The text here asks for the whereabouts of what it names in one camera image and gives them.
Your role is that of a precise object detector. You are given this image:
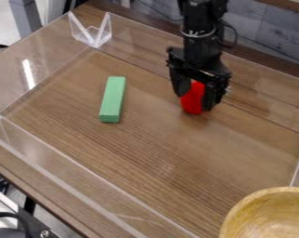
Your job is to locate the black cable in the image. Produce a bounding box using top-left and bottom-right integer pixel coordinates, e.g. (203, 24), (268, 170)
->
(0, 211), (32, 238)

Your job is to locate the clear acrylic tray enclosure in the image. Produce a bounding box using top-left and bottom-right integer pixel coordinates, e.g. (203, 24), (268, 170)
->
(0, 7), (299, 238)

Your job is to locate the green rectangular block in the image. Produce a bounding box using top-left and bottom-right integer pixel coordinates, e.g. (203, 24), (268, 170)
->
(99, 76), (127, 123)

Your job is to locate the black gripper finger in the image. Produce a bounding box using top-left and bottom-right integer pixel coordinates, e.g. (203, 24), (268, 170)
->
(203, 78), (229, 112)
(169, 68), (191, 97)

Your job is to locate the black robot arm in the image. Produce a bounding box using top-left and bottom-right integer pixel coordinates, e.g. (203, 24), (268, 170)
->
(167, 0), (232, 114)

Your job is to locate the black metal bracket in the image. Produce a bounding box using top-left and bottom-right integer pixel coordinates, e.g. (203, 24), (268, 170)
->
(16, 208), (61, 238)

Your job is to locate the red plush fruit green leaf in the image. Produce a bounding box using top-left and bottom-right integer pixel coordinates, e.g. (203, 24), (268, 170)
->
(180, 81), (205, 114)

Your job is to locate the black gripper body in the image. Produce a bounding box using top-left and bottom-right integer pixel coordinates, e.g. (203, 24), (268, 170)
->
(167, 46), (232, 84)

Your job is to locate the wooden bowl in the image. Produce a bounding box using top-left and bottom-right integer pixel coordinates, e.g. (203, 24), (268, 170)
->
(219, 187), (299, 238)

